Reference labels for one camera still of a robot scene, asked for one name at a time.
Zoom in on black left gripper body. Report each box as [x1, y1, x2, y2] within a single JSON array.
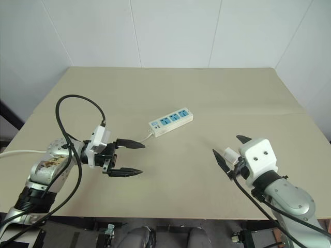
[[95, 142, 119, 177]]

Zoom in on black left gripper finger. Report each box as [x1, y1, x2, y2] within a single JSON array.
[[110, 167, 144, 178], [116, 138, 146, 150]]

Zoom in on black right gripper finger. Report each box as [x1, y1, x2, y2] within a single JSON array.
[[212, 148, 233, 180], [235, 134, 253, 146]]

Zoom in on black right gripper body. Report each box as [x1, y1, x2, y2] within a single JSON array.
[[236, 156, 251, 180]]

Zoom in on white power strip blue sockets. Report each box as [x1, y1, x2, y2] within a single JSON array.
[[148, 107, 194, 138]]

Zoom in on dark grey rounded shape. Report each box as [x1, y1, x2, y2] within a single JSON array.
[[126, 226, 156, 248], [187, 227, 210, 248]]

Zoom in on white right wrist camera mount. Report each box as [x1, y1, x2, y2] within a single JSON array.
[[238, 138, 279, 188]]

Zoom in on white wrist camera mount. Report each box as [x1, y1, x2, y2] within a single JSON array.
[[85, 125, 112, 169], [238, 138, 279, 188]]

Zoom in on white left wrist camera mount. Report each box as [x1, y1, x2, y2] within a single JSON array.
[[85, 125, 112, 169]]

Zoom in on black table frame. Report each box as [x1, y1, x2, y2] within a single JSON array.
[[48, 216, 276, 229]]

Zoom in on white power cord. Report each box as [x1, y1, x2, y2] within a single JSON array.
[[0, 130, 154, 159]]

